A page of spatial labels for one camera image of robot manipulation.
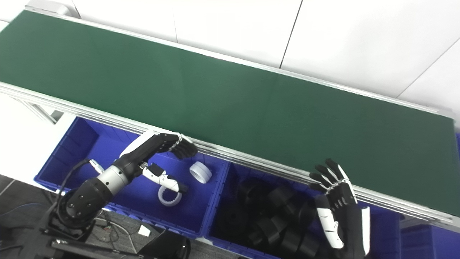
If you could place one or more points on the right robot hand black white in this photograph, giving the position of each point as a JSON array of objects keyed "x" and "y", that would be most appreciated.
[{"x": 348, "y": 223}]

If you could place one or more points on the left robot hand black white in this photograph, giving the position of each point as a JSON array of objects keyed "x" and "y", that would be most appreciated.
[{"x": 151, "y": 144}]

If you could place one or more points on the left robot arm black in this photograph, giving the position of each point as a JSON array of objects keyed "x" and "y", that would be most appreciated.
[{"x": 86, "y": 201}]

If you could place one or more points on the blue bin with black parts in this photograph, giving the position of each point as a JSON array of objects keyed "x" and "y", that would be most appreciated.
[{"x": 384, "y": 230}]

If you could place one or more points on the black gear part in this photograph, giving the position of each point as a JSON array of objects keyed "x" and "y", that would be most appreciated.
[
  {"x": 252, "y": 189},
  {"x": 291, "y": 241},
  {"x": 281, "y": 196},
  {"x": 266, "y": 228},
  {"x": 233, "y": 216}
]

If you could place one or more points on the blue bin with white rings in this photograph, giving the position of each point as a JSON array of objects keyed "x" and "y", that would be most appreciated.
[{"x": 90, "y": 147}]

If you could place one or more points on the green conveyor belt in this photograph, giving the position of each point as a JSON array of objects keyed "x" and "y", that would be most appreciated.
[
  {"x": 233, "y": 104},
  {"x": 251, "y": 163}
]

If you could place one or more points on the aluminium conveyor leg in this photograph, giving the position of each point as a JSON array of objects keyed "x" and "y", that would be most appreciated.
[{"x": 39, "y": 111}]

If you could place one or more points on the grey conveyor end housing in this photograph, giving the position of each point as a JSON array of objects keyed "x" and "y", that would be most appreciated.
[{"x": 52, "y": 7}]

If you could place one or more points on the small white tag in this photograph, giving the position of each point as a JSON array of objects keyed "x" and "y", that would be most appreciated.
[{"x": 144, "y": 230}]

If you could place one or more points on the black robot torso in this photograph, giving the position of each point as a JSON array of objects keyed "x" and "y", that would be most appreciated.
[{"x": 169, "y": 248}]

